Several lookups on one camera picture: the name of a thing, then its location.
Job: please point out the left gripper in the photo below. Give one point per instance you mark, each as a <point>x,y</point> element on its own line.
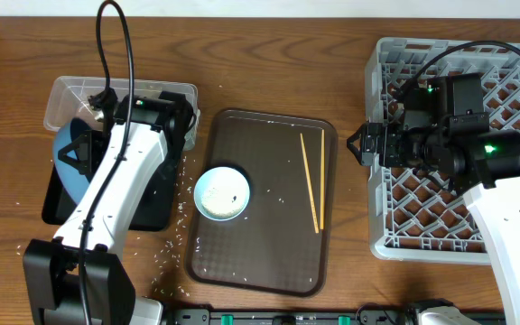
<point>97,148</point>

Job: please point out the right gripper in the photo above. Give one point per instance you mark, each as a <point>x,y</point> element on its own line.
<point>393,134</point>

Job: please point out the blue plate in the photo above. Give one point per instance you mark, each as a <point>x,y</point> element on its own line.
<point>74,183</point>

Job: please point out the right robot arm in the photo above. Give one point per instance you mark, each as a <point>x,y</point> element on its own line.
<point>446,129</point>

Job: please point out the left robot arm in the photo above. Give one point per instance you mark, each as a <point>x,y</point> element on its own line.
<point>78,276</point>

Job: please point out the grey dishwasher rack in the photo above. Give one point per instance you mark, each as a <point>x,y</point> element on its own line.
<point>412,218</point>

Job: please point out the clear plastic bin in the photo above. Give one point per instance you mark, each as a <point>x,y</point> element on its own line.
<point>69,99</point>

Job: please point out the wooden chopstick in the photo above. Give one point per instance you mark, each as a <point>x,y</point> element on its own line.
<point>322,178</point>
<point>309,185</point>

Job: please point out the brown plastic tray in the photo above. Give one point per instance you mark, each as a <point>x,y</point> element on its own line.
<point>272,245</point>

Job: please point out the light blue rice bowl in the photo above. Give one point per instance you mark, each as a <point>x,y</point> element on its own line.
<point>221,193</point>

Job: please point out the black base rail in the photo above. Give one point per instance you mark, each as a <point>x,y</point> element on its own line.
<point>436,311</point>

